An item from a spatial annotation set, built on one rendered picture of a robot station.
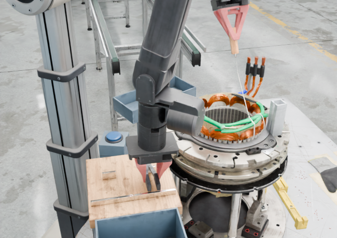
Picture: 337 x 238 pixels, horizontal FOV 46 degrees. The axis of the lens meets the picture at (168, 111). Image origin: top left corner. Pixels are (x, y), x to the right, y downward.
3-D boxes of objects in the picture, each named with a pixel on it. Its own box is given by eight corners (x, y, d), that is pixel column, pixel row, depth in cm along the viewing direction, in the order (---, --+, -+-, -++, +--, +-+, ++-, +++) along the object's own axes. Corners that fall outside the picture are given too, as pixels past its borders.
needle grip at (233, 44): (240, 52, 92) (236, 26, 90) (235, 54, 91) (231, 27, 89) (235, 53, 93) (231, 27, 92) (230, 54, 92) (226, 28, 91)
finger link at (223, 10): (243, 37, 95) (238, -2, 94) (254, 37, 88) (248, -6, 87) (216, 42, 95) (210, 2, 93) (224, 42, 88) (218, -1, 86)
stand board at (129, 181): (182, 214, 82) (182, 206, 81) (90, 229, 79) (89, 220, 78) (163, 157, 99) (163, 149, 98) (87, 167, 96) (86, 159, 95)
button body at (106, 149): (133, 199, 123) (129, 131, 110) (128, 215, 117) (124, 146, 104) (111, 197, 124) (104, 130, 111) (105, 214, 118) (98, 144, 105)
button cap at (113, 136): (122, 133, 109) (122, 130, 109) (119, 142, 106) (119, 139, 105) (108, 133, 110) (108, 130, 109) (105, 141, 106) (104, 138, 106)
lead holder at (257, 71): (264, 77, 104) (266, 65, 103) (250, 79, 103) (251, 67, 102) (258, 71, 108) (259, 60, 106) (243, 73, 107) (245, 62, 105)
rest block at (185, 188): (194, 186, 123) (194, 173, 120) (186, 197, 118) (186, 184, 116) (181, 182, 124) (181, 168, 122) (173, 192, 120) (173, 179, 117)
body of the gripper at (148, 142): (179, 157, 80) (181, 127, 77) (129, 162, 78) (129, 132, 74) (171, 138, 86) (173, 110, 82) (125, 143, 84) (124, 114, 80)
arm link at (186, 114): (155, 55, 76) (135, 73, 69) (212, 68, 73) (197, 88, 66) (154, 108, 83) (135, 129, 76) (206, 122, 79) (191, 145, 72)
